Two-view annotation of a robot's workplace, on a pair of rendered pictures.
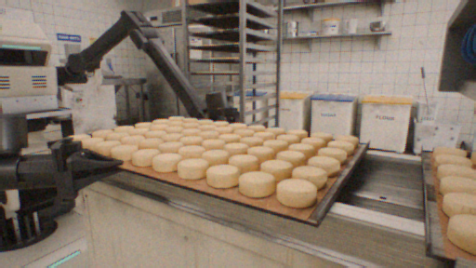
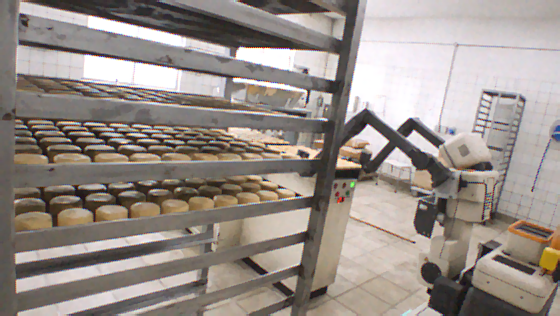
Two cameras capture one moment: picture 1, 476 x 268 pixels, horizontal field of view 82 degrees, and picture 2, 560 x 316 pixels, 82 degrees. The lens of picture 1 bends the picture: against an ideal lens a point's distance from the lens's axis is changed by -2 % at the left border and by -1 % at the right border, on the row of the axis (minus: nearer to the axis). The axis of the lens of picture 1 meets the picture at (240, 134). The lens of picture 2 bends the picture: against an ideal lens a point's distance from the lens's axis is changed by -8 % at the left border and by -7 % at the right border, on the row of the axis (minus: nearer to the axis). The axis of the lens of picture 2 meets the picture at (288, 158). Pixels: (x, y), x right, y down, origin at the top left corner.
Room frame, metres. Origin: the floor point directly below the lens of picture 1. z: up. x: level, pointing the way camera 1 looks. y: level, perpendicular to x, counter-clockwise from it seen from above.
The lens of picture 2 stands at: (2.81, 0.49, 1.29)
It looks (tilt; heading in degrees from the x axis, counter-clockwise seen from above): 10 degrees down; 195
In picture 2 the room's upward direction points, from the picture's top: 10 degrees clockwise
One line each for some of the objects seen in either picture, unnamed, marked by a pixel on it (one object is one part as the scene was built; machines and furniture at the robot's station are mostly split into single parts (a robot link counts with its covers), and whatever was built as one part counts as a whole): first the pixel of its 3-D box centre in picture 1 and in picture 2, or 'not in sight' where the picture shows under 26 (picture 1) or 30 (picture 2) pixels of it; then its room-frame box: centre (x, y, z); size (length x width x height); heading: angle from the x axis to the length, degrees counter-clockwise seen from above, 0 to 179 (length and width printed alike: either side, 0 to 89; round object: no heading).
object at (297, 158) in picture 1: (290, 159); not in sight; (0.47, -0.09, 0.91); 0.05 x 0.05 x 0.02
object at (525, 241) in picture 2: not in sight; (529, 241); (1.28, 1.17, 0.87); 0.23 x 0.15 x 0.11; 148
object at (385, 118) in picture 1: (385, 125); not in sight; (3.54, -1.89, 0.38); 0.64 x 0.54 x 0.77; 148
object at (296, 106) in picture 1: (289, 117); not in sight; (4.18, -0.76, 0.38); 0.64 x 0.54 x 0.77; 151
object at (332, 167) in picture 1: (323, 166); not in sight; (0.43, -0.14, 0.91); 0.05 x 0.05 x 0.02
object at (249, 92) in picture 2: not in sight; (265, 94); (0.29, -0.43, 1.25); 0.56 x 0.29 x 0.14; 148
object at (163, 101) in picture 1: (191, 73); not in sight; (4.93, 0.83, 1.02); 1.40 x 0.90 x 2.05; 60
